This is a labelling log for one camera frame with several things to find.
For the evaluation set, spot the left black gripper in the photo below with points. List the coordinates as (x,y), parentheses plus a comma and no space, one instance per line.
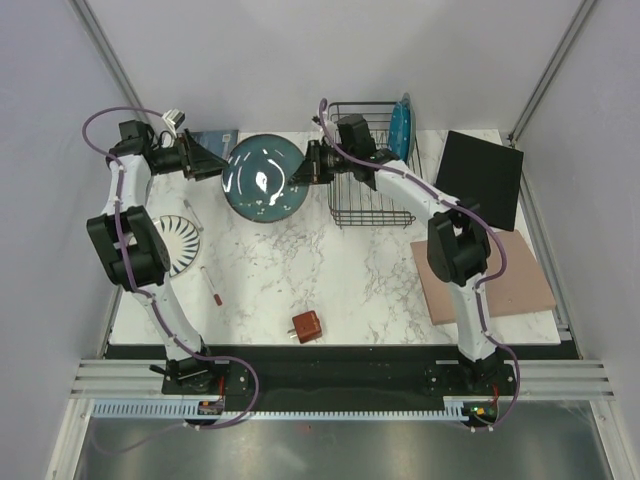
(202,163)

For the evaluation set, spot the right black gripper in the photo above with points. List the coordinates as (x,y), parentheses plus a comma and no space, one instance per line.
(311,171)

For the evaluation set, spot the dark teal floral plate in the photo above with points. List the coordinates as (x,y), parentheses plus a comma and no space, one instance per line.
(256,181)

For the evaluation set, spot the wire dish rack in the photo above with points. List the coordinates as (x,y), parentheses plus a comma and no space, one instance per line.
(352,203)

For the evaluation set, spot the blue polka dot plate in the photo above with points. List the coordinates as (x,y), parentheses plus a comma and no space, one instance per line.
(401,130)

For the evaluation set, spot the grey-green round plate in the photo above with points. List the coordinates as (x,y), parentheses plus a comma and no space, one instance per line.
(413,125)

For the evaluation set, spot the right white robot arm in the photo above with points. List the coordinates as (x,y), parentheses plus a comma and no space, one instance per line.
(457,241)

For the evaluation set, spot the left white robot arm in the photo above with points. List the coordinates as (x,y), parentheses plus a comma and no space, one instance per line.
(135,257)

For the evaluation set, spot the dark blue book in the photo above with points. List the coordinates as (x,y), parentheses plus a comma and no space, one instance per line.
(219,142)

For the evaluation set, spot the white green marker pen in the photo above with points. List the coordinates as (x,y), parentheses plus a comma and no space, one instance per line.
(197,222)

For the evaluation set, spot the white striped plate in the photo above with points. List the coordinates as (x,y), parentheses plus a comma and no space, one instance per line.
(182,240)

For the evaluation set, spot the red tipped tube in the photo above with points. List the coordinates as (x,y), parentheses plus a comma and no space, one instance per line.
(211,286)

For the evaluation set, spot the red cube power adapter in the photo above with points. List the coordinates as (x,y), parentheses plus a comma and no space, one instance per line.
(306,327)

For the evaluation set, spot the black board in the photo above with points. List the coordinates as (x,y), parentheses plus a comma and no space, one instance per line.
(472,168)

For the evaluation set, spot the pink board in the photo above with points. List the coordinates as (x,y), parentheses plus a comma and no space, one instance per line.
(522,289)

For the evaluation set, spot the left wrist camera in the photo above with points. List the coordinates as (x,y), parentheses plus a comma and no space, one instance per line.
(173,118)

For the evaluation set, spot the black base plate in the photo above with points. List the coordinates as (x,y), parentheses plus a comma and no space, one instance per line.
(357,377)

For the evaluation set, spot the white slotted cable duct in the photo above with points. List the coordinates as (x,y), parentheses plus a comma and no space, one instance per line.
(192,409)

